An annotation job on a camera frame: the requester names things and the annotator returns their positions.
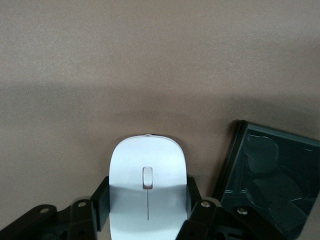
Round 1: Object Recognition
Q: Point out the brown table cover mat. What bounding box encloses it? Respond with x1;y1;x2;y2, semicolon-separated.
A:
0;0;320;240

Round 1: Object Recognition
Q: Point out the white computer mouse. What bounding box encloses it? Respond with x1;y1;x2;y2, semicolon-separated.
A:
108;134;189;240

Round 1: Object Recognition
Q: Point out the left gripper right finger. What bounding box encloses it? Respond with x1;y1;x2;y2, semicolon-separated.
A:
175;176;288;240

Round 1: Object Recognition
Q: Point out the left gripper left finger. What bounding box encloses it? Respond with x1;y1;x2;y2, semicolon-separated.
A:
0;176;111;240

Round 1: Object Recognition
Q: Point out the small black box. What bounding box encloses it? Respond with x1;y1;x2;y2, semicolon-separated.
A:
211;119;320;240

